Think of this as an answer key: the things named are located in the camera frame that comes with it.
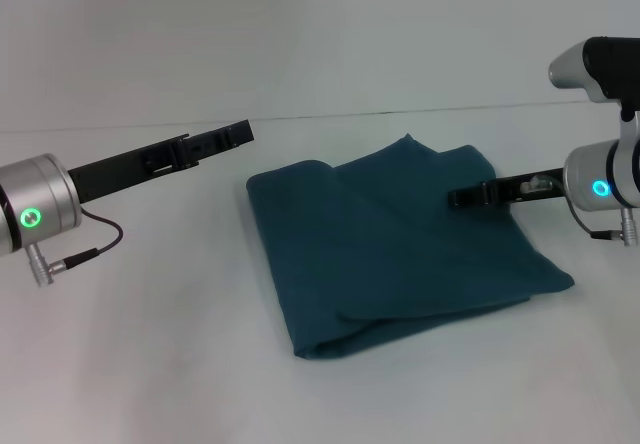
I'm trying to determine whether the left arm cable connector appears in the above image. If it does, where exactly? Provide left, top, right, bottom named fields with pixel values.
left=27, top=208, right=125, bottom=289

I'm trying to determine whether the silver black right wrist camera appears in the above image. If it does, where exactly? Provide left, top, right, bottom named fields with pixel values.
left=547, top=36, right=640, bottom=145

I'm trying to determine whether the teal shirt with FREE print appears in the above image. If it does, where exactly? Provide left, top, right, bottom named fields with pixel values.
left=246, top=132, right=576, bottom=362

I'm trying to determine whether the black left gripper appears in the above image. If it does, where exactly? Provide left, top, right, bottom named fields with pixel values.
left=67, top=119, right=255, bottom=204

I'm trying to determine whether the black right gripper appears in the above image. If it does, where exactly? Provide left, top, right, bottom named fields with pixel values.
left=447, top=166, right=569, bottom=211

